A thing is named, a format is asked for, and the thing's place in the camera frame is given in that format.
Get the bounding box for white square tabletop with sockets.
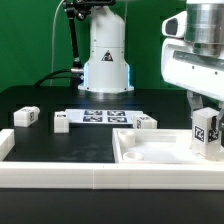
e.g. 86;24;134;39
112;128;224;164

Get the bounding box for white U-shaped fence wall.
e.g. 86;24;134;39
0;129;224;190

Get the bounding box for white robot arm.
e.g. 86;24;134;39
78;0;224;109

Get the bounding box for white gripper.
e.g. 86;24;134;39
161;38;224;144

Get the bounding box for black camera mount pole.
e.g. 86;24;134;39
62;0;116;88

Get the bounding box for black cables at base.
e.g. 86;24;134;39
33;68;84;88

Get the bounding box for white cable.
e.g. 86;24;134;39
49;0;68;86

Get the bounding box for sheet with four tags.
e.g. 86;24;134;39
65;109;143;124

